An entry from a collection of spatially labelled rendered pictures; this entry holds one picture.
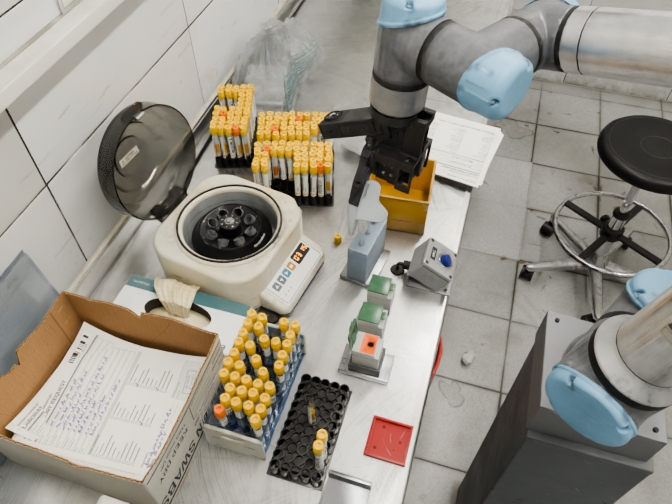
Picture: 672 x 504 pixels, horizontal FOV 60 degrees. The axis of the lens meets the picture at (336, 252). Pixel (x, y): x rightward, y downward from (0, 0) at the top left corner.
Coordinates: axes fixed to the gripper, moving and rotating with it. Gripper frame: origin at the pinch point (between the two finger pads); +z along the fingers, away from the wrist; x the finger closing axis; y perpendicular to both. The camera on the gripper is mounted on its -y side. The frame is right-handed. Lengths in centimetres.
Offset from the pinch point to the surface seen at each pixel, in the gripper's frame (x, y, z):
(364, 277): 3.1, 0.1, 22.6
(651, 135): 114, 48, 42
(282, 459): -34.1, 4.3, 25.0
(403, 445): -22.4, 20.1, 25.7
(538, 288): 96, 38, 108
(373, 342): -11.9, 8.8, 18.2
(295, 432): -29.6, 4.0, 24.3
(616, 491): -7, 56, 35
